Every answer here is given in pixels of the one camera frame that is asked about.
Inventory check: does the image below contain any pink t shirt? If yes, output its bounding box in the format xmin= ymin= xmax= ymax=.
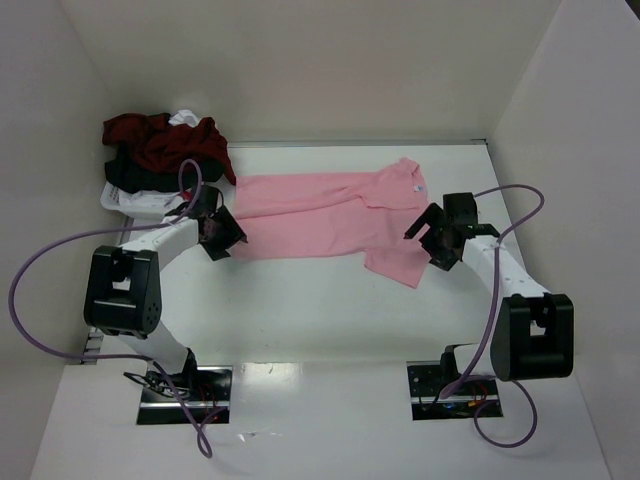
xmin=231 ymin=158 xmax=430 ymax=288

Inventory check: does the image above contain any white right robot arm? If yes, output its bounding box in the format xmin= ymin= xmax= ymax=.
xmin=404 ymin=184 xmax=574 ymax=398

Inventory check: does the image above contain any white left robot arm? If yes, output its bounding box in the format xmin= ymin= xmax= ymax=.
xmin=83 ymin=185 xmax=247 ymax=399

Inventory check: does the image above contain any white plastic laundry basket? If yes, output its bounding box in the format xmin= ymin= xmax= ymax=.
xmin=100 ymin=182 xmax=185 ymax=220

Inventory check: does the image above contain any dark red t shirt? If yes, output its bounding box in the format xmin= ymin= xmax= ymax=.
xmin=102 ymin=113 xmax=237 ymax=185

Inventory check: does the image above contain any black t shirt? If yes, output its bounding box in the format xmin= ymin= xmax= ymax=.
xmin=104 ymin=147 xmax=224 ymax=194

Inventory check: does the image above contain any white t shirt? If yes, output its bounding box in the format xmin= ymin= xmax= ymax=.
xmin=168 ymin=109 xmax=201 ymax=128

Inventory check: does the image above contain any aluminium rail at table edge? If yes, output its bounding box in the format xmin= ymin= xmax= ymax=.
xmin=228 ymin=138 xmax=488 ymax=149

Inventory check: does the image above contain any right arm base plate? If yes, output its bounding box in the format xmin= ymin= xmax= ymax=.
xmin=406 ymin=361 xmax=503 ymax=421

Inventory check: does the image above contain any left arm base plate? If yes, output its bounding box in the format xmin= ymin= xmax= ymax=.
xmin=124 ymin=366 xmax=233 ymax=426

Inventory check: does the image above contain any left side aluminium rail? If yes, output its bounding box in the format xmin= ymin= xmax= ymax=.
xmin=83 ymin=246 xmax=136 ymax=336

